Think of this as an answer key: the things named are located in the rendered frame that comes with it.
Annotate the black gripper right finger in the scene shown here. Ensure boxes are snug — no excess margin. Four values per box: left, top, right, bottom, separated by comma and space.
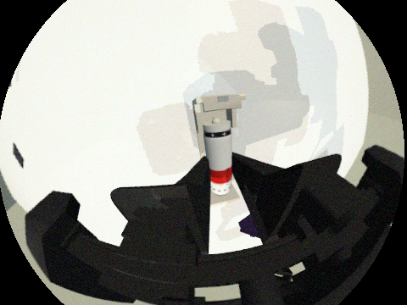
231, 152, 342, 244

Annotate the grey cylinder with red band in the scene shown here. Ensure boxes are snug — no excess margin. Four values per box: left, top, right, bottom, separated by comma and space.
203, 118, 233, 194

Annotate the beige battery holder with spring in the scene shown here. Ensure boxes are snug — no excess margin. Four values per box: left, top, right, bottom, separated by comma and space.
191, 92, 247, 207

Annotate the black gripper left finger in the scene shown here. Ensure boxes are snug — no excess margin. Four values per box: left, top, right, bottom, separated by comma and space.
110, 156, 211, 255

